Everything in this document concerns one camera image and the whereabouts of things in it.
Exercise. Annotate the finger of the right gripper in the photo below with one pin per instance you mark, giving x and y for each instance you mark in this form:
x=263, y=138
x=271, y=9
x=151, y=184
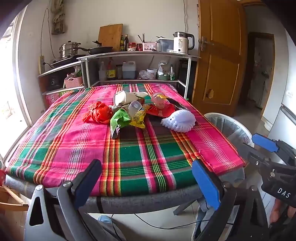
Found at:
x=265, y=142

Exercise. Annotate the white jerry can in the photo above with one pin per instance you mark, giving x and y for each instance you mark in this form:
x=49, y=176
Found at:
x=129, y=70

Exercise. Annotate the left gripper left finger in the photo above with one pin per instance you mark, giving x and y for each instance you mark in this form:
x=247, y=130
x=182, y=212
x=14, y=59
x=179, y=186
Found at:
x=73, y=194

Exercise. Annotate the white electric kettle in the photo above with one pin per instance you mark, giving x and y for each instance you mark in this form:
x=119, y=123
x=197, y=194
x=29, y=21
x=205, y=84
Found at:
x=183, y=42

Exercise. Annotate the green snack bag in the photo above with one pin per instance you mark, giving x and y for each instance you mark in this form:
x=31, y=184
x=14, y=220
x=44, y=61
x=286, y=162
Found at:
x=119, y=120

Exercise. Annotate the cooking oil bottle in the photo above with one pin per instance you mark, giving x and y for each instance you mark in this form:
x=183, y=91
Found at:
x=111, y=70

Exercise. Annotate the wooden door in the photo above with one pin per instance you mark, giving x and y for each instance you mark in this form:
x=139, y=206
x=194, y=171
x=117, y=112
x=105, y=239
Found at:
x=222, y=56

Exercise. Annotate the steel steamer pot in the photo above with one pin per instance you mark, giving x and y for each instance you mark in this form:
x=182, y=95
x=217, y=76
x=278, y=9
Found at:
x=69, y=49

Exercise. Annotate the small white plastic bottle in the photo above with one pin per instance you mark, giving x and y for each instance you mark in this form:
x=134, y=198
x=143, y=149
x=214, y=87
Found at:
x=134, y=107

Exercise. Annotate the pink basket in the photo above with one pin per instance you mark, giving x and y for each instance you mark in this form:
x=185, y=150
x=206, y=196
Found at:
x=71, y=82

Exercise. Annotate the clear plastic cup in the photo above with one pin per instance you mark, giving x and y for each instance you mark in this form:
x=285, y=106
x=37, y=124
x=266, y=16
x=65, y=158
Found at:
x=159, y=100

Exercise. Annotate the white foam fruit net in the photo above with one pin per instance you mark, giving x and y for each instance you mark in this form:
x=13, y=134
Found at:
x=179, y=121

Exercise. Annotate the plaid tablecloth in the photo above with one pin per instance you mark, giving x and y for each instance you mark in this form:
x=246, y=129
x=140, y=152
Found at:
x=139, y=162

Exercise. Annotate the metal kitchen shelf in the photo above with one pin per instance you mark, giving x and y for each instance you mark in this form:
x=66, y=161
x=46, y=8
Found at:
x=84, y=62

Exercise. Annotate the white refrigerator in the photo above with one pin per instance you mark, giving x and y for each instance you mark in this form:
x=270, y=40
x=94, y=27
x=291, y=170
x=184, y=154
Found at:
x=284, y=126

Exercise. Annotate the white paper bag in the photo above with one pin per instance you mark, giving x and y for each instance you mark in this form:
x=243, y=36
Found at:
x=122, y=98

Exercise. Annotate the wooden chair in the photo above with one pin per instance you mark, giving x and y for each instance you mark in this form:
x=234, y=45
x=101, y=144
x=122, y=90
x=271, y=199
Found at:
x=10, y=199

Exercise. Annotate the wooden cutting board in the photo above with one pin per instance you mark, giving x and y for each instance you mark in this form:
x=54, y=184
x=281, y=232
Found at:
x=110, y=35

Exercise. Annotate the red snack wrapper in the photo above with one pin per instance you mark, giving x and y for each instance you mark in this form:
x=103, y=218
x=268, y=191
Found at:
x=161, y=112

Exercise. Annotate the clear water filter jug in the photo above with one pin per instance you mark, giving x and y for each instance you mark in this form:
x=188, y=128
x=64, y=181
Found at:
x=164, y=45

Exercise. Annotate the dark sauce bottle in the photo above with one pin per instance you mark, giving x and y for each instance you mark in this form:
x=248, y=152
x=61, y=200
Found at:
x=126, y=42

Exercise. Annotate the right hand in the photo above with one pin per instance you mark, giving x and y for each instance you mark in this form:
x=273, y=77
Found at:
x=277, y=211

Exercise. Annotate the red plastic bag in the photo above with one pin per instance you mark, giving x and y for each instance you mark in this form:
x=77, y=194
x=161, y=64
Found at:
x=98, y=112

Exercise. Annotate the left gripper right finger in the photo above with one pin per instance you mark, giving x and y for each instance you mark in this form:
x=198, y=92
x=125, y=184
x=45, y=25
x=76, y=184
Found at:
x=221, y=196

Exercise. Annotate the pink utensil holder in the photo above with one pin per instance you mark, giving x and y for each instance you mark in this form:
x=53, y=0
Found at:
x=149, y=46

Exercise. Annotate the black frying pan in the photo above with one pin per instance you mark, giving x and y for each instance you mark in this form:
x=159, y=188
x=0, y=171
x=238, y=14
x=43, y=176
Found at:
x=100, y=49

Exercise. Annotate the white trash bin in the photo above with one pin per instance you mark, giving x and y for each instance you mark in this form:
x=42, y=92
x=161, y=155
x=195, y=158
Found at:
x=236, y=133

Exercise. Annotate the yellow snack wrapper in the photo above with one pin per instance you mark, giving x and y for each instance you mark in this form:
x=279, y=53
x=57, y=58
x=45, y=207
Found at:
x=138, y=120

